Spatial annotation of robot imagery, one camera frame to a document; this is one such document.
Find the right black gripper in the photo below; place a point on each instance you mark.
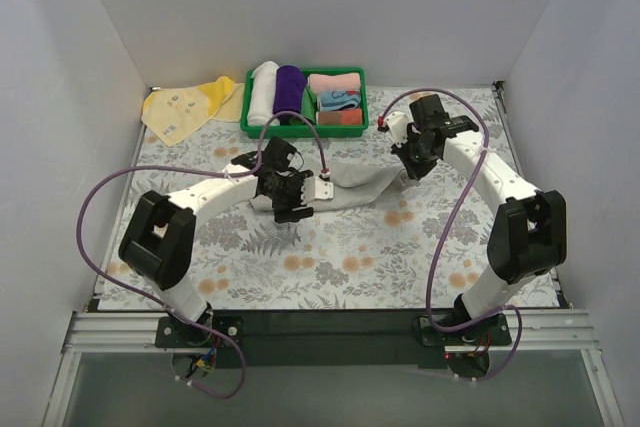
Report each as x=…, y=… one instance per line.
x=409, y=151

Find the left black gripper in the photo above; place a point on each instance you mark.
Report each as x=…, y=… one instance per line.
x=293, y=191

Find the grey towel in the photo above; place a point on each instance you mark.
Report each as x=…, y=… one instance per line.
x=358, y=185

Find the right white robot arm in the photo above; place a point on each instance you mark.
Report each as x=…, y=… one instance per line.
x=529, y=233

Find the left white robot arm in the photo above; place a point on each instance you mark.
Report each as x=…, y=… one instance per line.
x=158, y=242

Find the floral table mat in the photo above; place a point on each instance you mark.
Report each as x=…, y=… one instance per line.
x=373, y=256

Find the green plastic tray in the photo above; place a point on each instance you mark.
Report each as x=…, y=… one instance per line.
x=302, y=131

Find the brown rolled towel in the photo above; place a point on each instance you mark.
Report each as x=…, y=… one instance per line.
x=348, y=117

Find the green rolled towel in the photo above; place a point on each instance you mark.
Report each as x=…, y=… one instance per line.
x=304, y=104

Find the blue patterned rolled towel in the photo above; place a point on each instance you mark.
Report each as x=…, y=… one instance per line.
x=331, y=101

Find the white rolled towel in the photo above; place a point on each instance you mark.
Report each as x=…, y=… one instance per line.
x=262, y=93

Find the pink rolled towel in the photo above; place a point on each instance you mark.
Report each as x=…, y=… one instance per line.
x=320, y=83

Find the purple rolled towel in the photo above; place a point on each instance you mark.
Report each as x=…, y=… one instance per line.
x=290, y=86

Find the yellow towel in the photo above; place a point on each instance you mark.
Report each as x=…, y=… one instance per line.
x=173, y=115

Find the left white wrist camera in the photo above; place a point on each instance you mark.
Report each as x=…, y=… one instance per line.
x=316, y=189

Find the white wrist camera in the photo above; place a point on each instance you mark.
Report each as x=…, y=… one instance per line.
x=316, y=189
x=397, y=123

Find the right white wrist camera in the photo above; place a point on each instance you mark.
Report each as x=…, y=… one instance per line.
x=397, y=123

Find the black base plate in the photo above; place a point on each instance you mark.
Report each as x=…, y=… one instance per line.
x=287, y=338

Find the aluminium frame rail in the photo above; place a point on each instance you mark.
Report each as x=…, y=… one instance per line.
x=128, y=332

